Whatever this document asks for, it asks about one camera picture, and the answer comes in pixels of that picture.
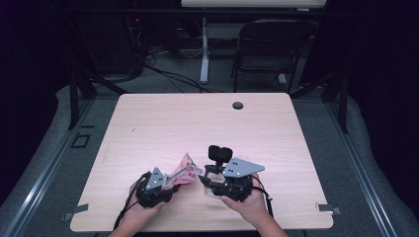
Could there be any person's right hand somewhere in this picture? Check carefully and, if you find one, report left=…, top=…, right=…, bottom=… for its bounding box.
left=220, top=176, right=271, bottom=223

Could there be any right hand-held gripper cable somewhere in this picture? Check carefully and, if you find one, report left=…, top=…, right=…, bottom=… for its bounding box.
left=251, top=175, right=275, bottom=219

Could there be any dark equipment cabinet with red light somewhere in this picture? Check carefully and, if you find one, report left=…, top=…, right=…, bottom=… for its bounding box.
left=78, top=13, right=142, bottom=75

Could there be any black metal stand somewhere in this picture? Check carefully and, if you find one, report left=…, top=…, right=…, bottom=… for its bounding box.
left=67, top=65, right=129, bottom=131
left=290, top=70, right=350, bottom=134

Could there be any black floor cable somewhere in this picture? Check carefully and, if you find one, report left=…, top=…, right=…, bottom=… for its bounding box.
left=144, top=63, right=228, bottom=94

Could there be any grey floor rail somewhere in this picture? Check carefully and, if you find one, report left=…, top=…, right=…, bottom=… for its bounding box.
left=324, top=102, right=399, bottom=237
left=0, top=98, right=97, bottom=237

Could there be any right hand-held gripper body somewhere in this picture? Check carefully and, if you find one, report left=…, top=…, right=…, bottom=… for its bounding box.
left=211, top=157, right=266, bottom=203

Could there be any black folding chair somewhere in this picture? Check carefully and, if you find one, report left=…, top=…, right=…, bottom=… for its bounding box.
left=230, top=18, right=319, bottom=95

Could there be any white desk leg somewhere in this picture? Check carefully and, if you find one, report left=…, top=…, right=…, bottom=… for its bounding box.
left=200, top=17, right=210, bottom=84

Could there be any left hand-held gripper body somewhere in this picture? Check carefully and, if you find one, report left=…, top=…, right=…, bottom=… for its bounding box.
left=134, top=166, right=166, bottom=209

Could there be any person's left hand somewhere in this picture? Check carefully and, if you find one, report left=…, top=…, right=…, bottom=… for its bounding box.
left=126, top=182, right=165, bottom=229

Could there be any grey metal bracket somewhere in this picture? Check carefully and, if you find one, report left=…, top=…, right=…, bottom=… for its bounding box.
left=62, top=202, right=89, bottom=221
left=315, top=201, right=343, bottom=215

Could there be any pink and white plastic bag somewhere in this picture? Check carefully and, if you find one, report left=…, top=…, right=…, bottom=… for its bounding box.
left=162, top=152, right=205, bottom=192

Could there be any white floor cable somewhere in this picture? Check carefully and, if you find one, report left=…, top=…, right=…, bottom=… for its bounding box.
left=179, top=47, right=204, bottom=59

